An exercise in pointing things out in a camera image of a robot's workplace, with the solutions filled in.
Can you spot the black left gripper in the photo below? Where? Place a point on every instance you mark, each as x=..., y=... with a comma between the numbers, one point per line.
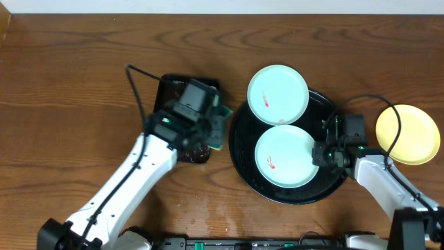
x=211, y=126

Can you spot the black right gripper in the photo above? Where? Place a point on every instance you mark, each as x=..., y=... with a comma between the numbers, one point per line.
x=319, y=148

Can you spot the green yellow sponge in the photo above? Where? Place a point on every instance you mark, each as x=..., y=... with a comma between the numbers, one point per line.
x=218, y=126

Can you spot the mint plate with red stain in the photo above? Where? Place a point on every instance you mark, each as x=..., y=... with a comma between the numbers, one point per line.
x=283, y=156

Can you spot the yellow plate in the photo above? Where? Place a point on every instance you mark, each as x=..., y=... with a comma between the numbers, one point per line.
x=419, y=140

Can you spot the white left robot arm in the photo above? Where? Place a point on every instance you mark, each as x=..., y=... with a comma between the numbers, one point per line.
x=178, y=127

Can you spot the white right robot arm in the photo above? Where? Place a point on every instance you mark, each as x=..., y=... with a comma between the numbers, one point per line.
x=415, y=218

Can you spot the round black tray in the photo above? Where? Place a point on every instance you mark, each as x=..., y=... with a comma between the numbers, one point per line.
x=245, y=131

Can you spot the rectangular black tray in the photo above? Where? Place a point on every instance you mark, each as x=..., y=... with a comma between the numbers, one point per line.
x=171, y=88

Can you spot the mint plate far side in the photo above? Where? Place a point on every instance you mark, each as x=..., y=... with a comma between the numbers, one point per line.
x=277, y=95

